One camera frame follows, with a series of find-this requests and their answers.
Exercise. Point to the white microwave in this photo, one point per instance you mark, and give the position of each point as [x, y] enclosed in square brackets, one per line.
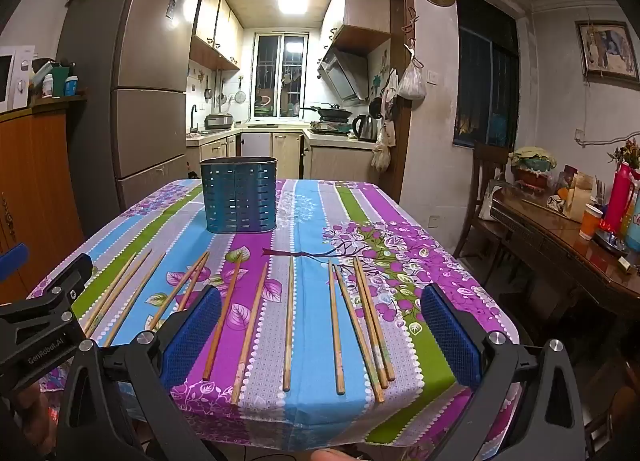
[12, 76]

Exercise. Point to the orange cup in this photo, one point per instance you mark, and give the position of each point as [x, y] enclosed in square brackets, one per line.
[591, 223]

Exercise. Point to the flower basket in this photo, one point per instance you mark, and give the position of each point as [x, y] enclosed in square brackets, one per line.
[532, 166]

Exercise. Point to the green container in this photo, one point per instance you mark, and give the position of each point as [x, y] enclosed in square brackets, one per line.
[60, 81]

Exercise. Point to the blue plastic tub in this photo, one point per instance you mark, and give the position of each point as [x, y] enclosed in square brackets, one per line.
[71, 86]

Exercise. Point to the dried flower bouquet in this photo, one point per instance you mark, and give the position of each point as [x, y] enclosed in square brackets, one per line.
[627, 153]

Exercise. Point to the brown paper bag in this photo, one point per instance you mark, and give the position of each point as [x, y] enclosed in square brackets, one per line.
[580, 196]

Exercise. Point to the flower wall sticker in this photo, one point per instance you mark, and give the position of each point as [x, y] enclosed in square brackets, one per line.
[381, 71]

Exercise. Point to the black wok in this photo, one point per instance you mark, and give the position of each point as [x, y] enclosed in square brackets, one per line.
[332, 112]

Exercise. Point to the framed picture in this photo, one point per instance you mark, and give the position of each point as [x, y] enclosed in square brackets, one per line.
[607, 51]

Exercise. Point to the brown refrigerator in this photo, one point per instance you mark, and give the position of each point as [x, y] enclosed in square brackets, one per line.
[145, 56]

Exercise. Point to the white medicine bottle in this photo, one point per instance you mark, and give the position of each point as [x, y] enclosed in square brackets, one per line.
[48, 86]

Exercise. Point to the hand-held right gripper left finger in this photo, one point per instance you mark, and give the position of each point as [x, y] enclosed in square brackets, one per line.
[192, 336]

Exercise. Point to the floral striped tablecloth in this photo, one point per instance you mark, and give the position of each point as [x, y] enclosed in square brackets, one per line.
[310, 221]

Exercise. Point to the set of wooden chopsticks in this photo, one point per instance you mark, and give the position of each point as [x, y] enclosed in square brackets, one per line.
[287, 321]

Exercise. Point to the orange wooden cabinet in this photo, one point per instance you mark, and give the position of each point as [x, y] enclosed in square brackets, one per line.
[35, 181]

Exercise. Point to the light switch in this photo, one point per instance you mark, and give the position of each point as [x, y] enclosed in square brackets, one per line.
[432, 76]

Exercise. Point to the wooden chair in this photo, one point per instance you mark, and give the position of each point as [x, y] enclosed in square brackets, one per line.
[615, 406]
[487, 161]

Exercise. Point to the dark wooden side table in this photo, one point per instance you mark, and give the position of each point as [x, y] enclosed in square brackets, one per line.
[565, 241]

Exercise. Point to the ceiling light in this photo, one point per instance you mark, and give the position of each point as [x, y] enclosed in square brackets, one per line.
[292, 0]

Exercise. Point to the hanging beige bags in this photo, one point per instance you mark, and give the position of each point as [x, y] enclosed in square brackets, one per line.
[382, 153]

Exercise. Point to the kitchen base cabinets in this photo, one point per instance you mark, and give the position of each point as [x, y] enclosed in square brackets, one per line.
[285, 151]

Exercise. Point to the blue metal utensil holder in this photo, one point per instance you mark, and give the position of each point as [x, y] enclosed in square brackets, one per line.
[239, 196]

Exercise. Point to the red thermos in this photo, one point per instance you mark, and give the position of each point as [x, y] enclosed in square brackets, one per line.
[620, 196]

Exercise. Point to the wall socket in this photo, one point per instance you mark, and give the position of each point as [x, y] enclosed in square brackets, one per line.
[434, 220]

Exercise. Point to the kitchen window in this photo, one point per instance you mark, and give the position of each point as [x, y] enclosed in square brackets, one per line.
[280, 71]

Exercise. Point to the gas stove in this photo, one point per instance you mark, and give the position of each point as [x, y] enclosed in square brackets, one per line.
[330, 127]

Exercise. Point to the fridge sticker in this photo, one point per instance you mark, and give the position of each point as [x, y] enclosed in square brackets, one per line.
[172, 3]

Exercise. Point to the hanging strainer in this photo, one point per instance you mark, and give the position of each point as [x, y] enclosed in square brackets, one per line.
[240, 96]

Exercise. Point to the dark barred window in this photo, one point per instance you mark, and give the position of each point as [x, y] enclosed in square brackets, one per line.
[482, 66]

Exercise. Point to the electric kettle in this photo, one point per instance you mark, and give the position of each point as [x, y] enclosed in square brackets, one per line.
[366, 128]

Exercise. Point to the wall cabinet above hood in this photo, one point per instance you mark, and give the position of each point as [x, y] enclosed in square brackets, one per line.
[360, 11]

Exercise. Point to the silver countertop appliance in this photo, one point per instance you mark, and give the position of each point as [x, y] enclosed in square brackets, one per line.
[219, 122]

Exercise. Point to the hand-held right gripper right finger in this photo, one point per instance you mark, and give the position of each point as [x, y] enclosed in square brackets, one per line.
[450, 341]

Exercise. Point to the person's right hand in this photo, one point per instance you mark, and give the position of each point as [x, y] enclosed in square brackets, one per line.
[330, 456]

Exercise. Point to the beige wall cabinets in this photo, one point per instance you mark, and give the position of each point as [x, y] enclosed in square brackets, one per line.
[215, 26]

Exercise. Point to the range hood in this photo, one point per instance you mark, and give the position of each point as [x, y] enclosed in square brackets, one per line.
[345, 76]

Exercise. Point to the white plastic bag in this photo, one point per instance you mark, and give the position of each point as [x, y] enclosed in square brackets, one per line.
[412, 83]

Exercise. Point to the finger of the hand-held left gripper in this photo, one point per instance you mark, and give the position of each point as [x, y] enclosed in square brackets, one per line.
[12, 258]
[70, 276]

